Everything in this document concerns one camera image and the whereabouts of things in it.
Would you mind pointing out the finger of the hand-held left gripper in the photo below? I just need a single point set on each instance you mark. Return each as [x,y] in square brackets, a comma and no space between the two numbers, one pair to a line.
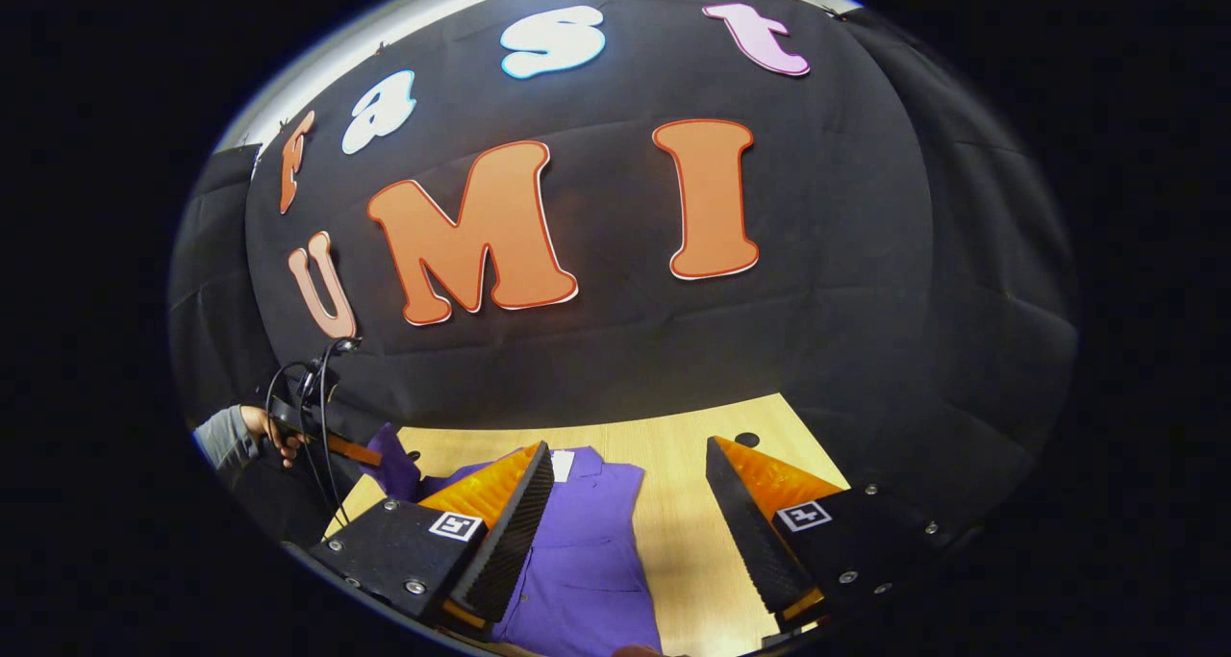
[351,450]

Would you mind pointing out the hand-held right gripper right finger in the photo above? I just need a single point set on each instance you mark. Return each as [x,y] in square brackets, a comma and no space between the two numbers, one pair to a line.
[750,542]

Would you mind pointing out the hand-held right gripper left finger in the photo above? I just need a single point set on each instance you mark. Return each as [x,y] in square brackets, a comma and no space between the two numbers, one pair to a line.
[510,542]

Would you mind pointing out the purple button shirt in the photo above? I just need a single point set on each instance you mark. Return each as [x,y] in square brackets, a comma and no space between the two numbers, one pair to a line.
[587,561]

